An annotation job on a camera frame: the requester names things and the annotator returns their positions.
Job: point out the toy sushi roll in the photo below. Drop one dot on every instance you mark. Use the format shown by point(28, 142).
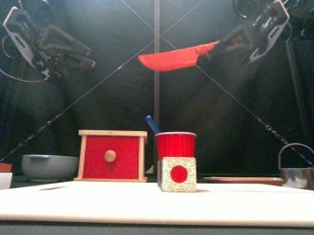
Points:
point(178, 174)

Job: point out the wooden box with red drawer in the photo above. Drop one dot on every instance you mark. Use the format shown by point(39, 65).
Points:
point(109, 157)

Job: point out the red plastic cup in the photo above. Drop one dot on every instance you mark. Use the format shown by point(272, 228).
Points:
point(175, 145)

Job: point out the grey blue bowl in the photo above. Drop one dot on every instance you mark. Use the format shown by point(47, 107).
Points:
point(48, 167)

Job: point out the small flat black piece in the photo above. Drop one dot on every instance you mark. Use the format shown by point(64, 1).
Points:
point(51, 188)

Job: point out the white cutting board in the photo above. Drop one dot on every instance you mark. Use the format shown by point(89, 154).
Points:
point(101, 205)

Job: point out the vertical metal frame pole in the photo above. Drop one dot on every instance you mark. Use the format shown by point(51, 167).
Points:
point(156, 91)

